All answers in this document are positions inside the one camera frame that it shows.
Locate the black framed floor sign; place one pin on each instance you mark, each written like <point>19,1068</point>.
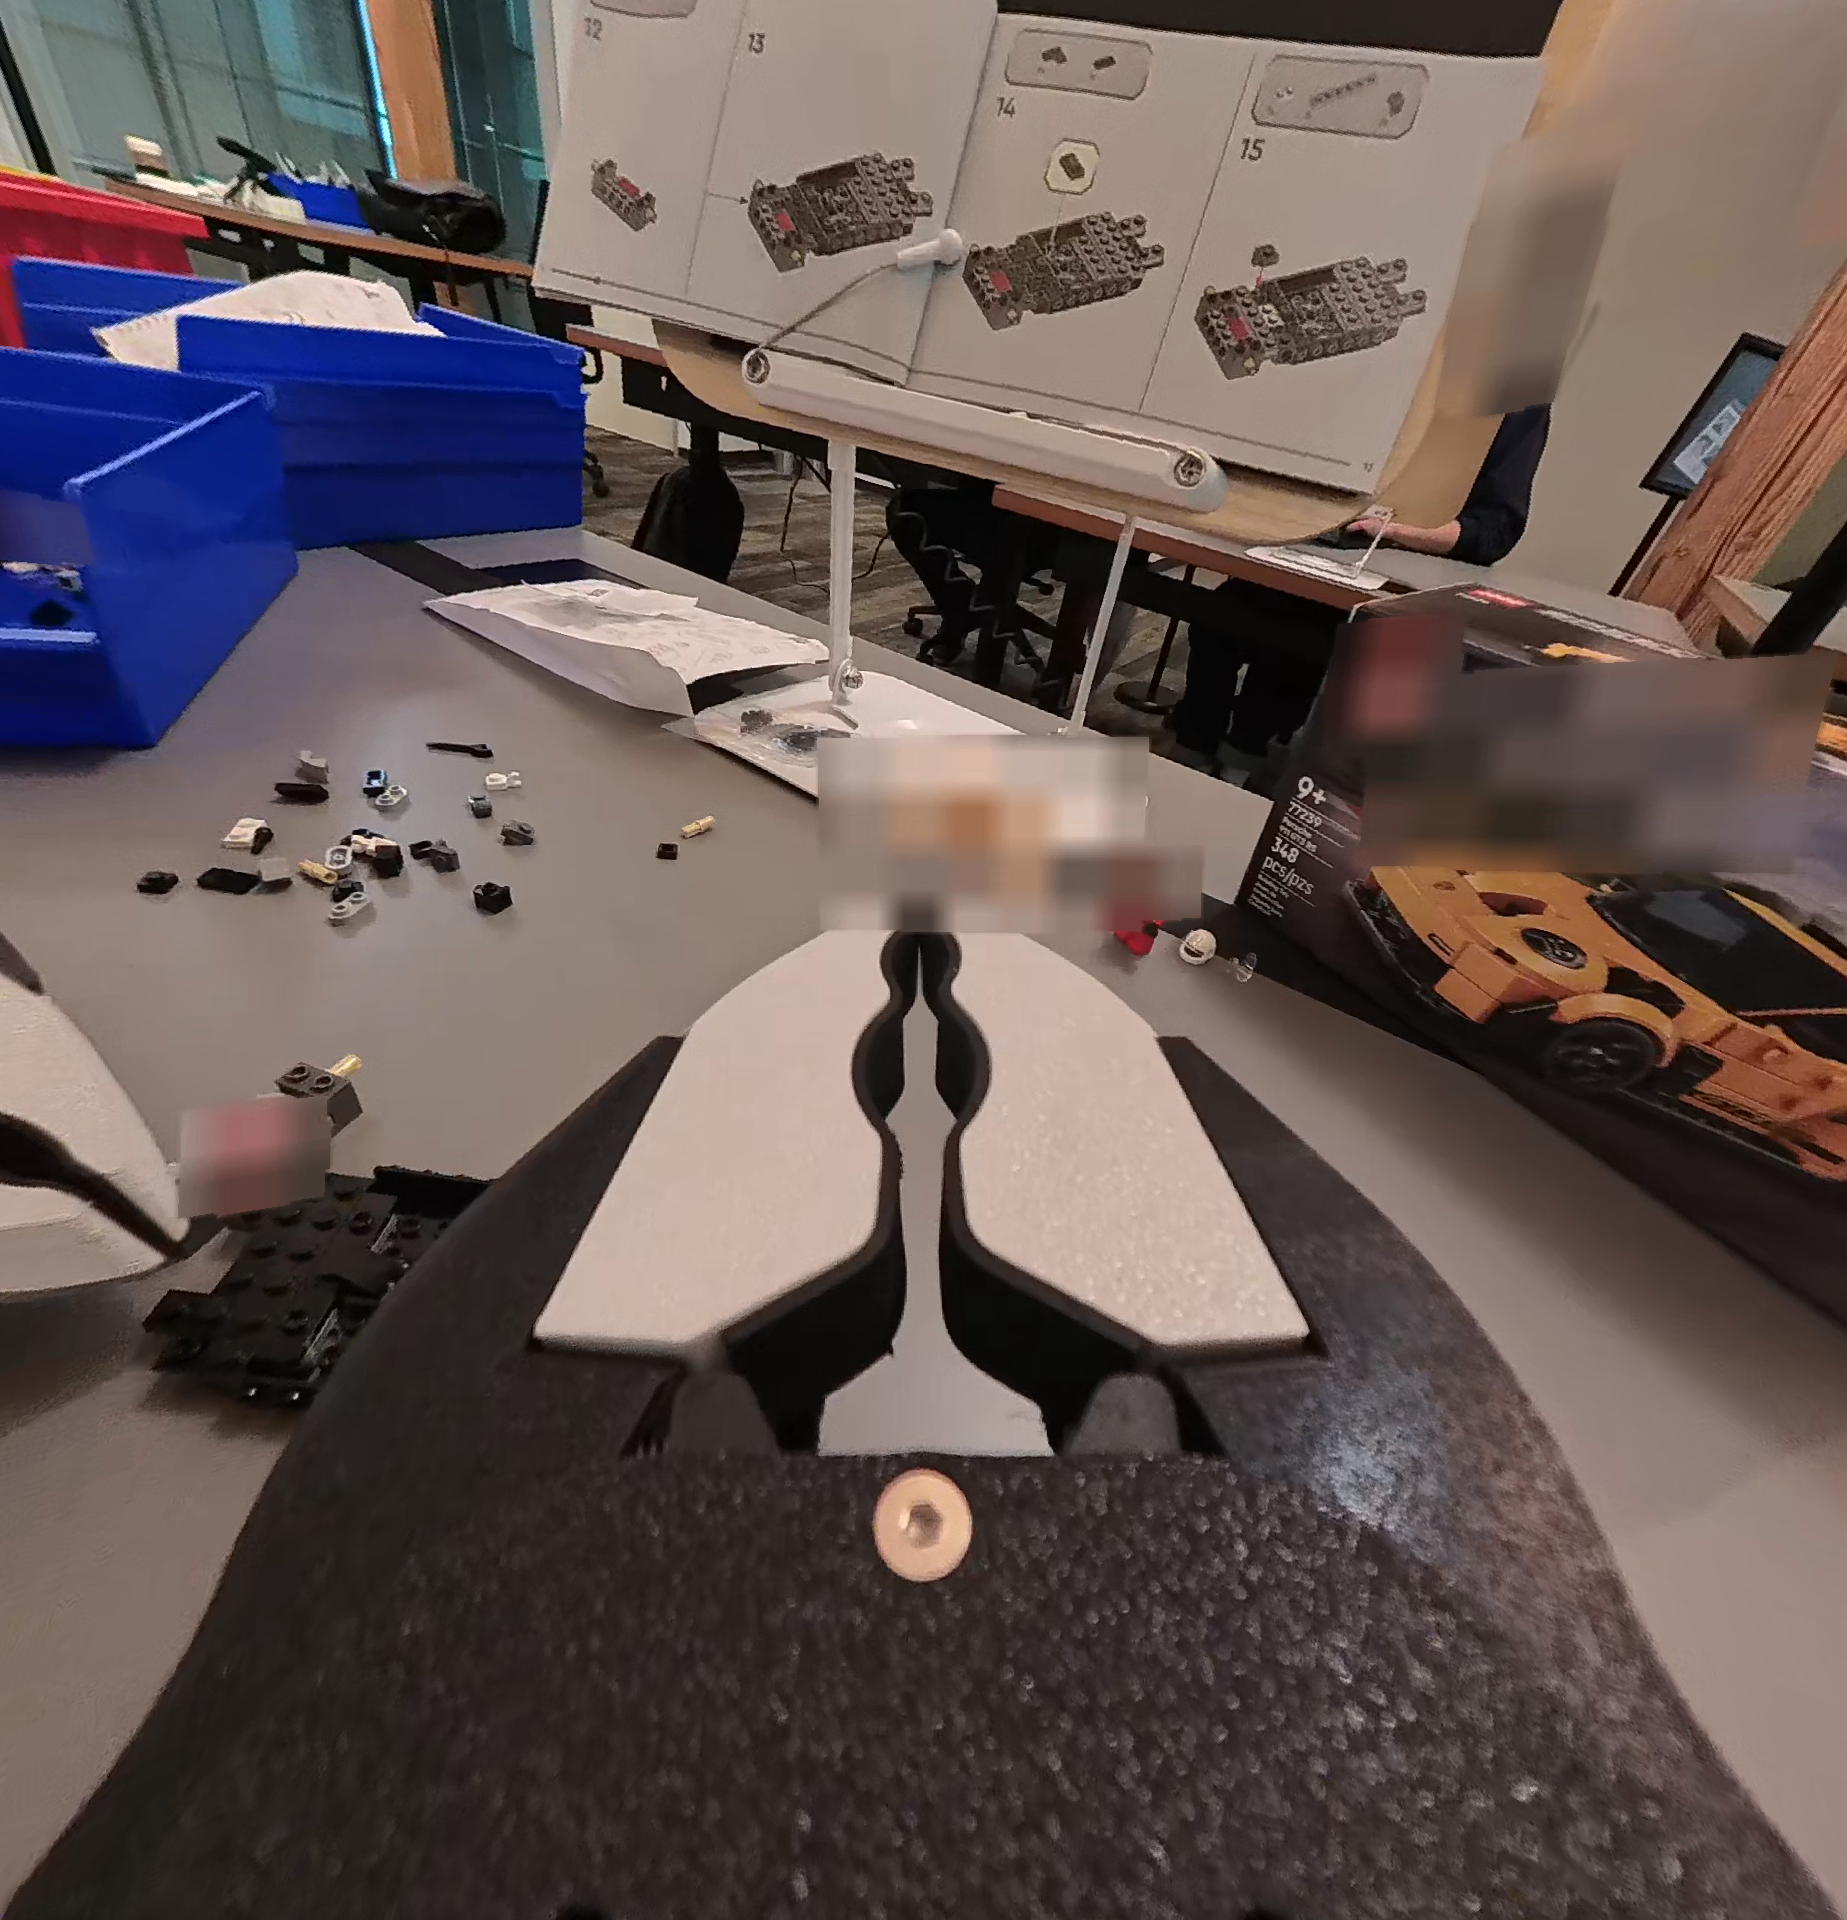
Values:
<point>1709,420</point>

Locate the clear acrylic paper holder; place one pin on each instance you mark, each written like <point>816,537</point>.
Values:
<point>1313,557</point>

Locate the scattered small brick pieces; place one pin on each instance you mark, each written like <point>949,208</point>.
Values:
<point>361,856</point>

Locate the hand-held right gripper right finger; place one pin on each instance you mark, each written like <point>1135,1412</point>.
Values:
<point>1118,1185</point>

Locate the clear plastic parts bag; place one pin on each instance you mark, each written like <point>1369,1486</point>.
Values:
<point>773,726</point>

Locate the printed white paper bag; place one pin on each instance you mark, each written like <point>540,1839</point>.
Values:
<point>264,316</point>
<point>608,646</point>

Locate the red plastic bin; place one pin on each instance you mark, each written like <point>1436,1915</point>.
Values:
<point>53,241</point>

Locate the wood-edged office desk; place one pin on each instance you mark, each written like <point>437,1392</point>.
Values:
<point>459,261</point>
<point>1044,511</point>

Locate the black office chair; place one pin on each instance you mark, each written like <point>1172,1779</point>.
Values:
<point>953,585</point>

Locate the red toy minifigure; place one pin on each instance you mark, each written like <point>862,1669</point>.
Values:
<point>1135,936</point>

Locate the dark backdrop board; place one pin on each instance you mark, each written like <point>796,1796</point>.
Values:
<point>1313,22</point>

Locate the black toy car box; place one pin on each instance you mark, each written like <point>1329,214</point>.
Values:
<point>1614,976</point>

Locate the grey axle brick assembly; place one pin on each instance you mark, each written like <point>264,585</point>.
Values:
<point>315,1086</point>

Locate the wooden timber post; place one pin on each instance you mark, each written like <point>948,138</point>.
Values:
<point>1763,450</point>

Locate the black bag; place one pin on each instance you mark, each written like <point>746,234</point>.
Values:
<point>428,210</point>

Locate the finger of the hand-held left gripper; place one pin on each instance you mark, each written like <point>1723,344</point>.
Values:
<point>24,1252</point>
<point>38,1065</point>

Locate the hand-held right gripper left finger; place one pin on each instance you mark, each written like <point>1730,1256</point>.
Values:
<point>728,1185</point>

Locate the brick building instruction booklet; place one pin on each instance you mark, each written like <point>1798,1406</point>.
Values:
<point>863,120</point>

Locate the black backpack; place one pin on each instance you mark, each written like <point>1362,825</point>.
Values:
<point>690,526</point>

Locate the black brick chassis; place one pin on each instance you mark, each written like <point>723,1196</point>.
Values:
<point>293,1276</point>

